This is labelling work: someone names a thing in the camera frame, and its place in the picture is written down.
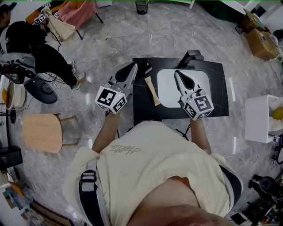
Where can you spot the person's cream shirt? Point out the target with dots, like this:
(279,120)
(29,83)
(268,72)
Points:
(159,159)

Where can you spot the black soap dispenser bottle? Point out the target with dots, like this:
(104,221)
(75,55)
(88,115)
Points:
(146,66)

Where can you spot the black faucet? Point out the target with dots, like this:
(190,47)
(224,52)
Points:
(188,58)

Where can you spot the person's right forearm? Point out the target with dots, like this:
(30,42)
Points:
(200,136)

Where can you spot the white square box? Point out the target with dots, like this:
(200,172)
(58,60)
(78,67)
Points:
(256,119)

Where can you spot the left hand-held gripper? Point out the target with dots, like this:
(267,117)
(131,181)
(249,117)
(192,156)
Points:
(106,98)

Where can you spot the clutter of small packets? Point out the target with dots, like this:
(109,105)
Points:
(20,200)

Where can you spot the beige paper piece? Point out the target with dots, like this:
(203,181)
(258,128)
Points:
(152,90)

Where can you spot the white sink basin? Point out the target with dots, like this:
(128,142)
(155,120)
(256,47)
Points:
(168,92)

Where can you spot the person's left forearm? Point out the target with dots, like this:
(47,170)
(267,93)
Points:
(106,132)

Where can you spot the cream cloth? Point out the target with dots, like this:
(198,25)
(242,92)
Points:
(59,28)

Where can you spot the open cardboard box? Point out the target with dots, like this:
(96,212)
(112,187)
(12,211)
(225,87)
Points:
(251,21)

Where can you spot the black tripod equipment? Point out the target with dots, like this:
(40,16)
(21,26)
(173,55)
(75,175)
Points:
(265,194)

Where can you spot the black mesh trash bin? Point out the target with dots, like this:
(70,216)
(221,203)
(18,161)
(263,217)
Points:
(142,7)

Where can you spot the person's bare chest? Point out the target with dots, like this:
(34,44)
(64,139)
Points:
(177,205)

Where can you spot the grey rounded helmet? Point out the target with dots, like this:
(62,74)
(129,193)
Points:
(42,91)

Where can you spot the pink cloth chair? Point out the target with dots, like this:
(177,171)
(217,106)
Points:
(77,12)

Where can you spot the wooden stool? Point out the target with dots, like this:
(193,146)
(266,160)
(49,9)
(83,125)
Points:
(42,132)

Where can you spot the closed cardboard box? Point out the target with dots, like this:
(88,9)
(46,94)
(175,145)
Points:
(262,46)

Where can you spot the white round basin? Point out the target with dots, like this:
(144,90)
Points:
(14,96)

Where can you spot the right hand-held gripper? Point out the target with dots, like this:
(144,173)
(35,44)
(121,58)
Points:
(199,106)

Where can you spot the black box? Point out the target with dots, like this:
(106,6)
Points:
(10,157)

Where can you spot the dark bathtub white rim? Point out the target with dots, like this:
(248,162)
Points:
(221,10)

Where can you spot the black vanity cabinet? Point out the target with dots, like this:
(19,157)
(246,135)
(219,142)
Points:
(143,110)

